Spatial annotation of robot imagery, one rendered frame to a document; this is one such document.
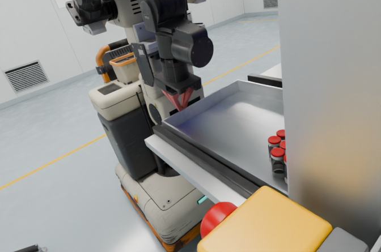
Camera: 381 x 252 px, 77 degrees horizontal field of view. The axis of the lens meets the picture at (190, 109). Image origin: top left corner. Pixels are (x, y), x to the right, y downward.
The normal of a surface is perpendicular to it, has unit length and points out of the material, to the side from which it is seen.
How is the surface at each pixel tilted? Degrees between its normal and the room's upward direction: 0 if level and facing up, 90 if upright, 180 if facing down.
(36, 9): 90
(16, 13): 90
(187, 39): 93
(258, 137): 0
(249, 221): 0
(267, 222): 0
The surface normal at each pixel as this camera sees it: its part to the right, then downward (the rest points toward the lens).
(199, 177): -0.22, -0.86
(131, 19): 0.61, 0.37
